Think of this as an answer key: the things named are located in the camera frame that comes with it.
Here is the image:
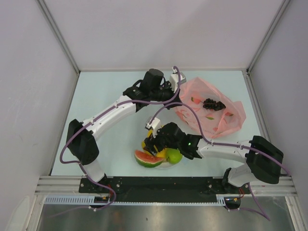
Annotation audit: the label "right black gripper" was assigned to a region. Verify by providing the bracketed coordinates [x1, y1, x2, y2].
[143, 126, 180, 157]

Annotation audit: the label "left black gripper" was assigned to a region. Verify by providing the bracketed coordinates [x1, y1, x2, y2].
[149, 80, 182, 110]

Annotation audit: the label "yellow fake mango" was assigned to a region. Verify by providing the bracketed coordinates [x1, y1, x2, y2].
[156, 148, 168, 162]
[141, 129, 155, 154]

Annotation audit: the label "green fake fruit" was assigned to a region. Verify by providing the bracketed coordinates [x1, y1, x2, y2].
[166, 149, 183, 165]

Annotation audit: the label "red watermelon slice toy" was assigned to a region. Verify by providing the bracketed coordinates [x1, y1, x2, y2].
[134, 150, 164, 168]

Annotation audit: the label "pink plastic bag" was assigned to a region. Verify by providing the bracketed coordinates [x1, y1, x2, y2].
[180, 77, 246, 139]

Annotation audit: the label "white paper plate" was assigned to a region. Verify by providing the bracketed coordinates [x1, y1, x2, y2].
[155, 161, 180, 169]

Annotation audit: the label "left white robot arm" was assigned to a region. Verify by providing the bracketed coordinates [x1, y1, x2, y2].
[64, 66, 186, 193]

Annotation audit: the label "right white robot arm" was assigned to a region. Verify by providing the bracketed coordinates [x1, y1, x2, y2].
[143, 122, 283, 193]

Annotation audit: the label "black fake grapes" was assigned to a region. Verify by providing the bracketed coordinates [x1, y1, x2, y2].
[203, 98, 226, 111]

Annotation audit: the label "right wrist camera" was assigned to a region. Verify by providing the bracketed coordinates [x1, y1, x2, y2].
[145, 117, 161, 136]

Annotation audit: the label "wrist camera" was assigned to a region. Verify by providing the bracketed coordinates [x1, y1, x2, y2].
[145, 117, 161, 136]
[169, 66, 187, 93]

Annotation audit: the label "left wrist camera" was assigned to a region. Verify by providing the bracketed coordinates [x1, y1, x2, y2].
[169, 66, 187, 93]

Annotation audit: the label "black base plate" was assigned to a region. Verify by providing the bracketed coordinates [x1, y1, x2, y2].
[78, 176, 251, 204]

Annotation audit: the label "aluminium frame rail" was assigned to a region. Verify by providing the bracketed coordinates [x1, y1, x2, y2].
[35, 0, 81, 75]

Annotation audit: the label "white cable duct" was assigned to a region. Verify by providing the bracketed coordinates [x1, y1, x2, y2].
[44, 194, 111, 205]

